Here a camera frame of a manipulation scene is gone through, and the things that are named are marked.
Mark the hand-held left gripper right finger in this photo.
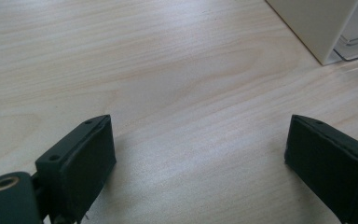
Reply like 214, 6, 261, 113
284, 114, 358, 224

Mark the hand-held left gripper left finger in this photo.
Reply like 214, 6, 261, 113
34, 114, 117, 224

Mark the clear plastic tray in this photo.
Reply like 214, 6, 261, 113
332, 0, 358, 63

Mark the white box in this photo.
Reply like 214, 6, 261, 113
265, 0, 358, 66

